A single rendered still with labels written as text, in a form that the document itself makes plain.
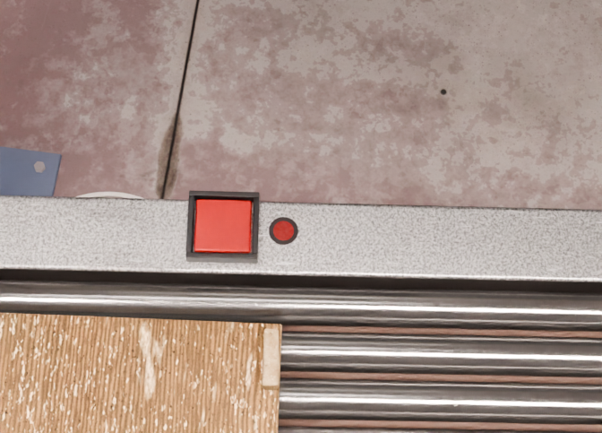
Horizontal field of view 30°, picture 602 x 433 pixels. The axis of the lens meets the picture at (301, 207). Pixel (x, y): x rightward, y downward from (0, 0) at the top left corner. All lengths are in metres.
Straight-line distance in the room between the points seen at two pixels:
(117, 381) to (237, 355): 0.12
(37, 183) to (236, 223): 1.09
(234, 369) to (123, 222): 0.21
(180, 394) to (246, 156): 1.15
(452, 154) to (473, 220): 1.04
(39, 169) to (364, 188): 0.64
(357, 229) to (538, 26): 1.30
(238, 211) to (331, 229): 0.10
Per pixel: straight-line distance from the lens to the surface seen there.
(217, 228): 1.20
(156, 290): 1.20
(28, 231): 1.24
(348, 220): 1.22
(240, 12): 2.39
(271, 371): 1.12
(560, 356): 1.21
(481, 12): 2.44
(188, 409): 1.15
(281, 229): 1.22
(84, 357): 1.17
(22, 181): 2.26
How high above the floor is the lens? 2.06
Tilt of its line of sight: 69 degrees down
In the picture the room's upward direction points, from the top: 6 degrees clockwise
